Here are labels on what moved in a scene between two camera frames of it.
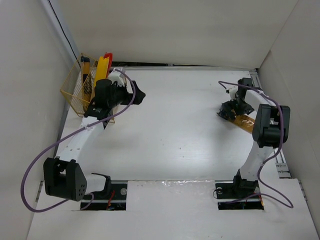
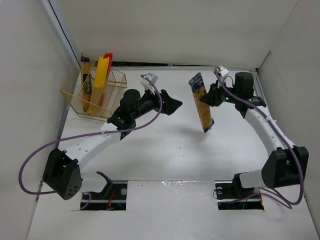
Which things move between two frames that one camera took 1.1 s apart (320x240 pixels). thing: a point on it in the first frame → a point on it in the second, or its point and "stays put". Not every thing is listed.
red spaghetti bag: x=106 y=55 stays put
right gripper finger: x=227 y=110 → x=215 y=96
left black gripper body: x=130 y=92 → x=164 y=101
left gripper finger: x=139 y=94 → x=169 y=105
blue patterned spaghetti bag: x=244 y=122 → x=197 y=89
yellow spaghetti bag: x=102 y=68 stays put
